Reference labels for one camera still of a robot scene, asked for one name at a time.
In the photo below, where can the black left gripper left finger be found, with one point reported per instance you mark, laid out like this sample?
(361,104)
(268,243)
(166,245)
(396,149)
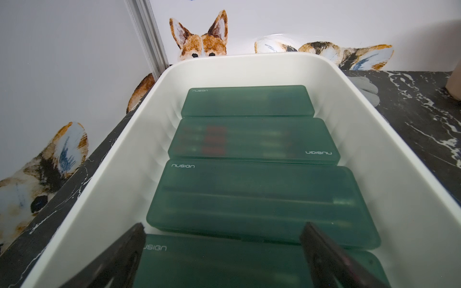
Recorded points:
(116,267)

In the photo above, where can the white storage tray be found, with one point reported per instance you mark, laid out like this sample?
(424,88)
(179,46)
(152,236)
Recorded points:
(418,221)

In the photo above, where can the green pencil case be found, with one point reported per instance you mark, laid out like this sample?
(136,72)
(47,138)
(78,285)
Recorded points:
(261,201)
(285,100)
(188,262)
(257,139)

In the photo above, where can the grey rubber glove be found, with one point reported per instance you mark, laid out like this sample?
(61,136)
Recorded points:
(367,88)

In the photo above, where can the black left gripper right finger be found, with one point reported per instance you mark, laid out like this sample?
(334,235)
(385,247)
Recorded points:
(330,265)

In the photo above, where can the beige ribbed flower pot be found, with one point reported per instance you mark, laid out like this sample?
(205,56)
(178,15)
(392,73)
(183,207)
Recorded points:
(453,85)

